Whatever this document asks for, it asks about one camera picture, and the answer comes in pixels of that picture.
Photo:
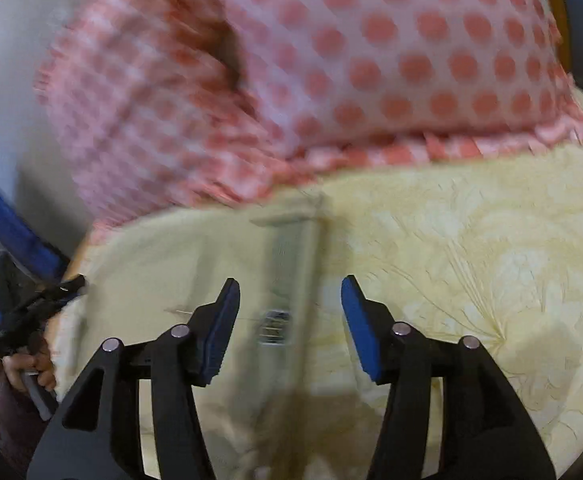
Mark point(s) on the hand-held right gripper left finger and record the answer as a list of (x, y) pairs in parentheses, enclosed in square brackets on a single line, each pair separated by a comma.
[(220, 332)]

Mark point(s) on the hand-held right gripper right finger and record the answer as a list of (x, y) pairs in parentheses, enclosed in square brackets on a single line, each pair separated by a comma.
[(359, 332)]

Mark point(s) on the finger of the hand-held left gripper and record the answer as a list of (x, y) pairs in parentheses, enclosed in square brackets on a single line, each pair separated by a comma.
[(69, 290)]

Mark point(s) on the person's left forearm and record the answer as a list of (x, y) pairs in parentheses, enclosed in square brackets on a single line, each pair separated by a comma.
[(11, 420)]

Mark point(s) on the person's left hand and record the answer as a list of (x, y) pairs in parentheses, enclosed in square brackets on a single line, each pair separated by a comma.
[(31, 365)]

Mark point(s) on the blue cloth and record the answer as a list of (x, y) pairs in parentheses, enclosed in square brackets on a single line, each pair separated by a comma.
[(21, 232)]

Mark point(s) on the yellow floral bedsheet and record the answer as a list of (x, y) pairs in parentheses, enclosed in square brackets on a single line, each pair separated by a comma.
[(471, 260)]

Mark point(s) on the pink polka dot pillow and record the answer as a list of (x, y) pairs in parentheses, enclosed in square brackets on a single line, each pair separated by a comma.
[(136, 110), (396, 55)]

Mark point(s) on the wooden headboard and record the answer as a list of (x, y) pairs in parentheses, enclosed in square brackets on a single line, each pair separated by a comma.
[(559, 5)]

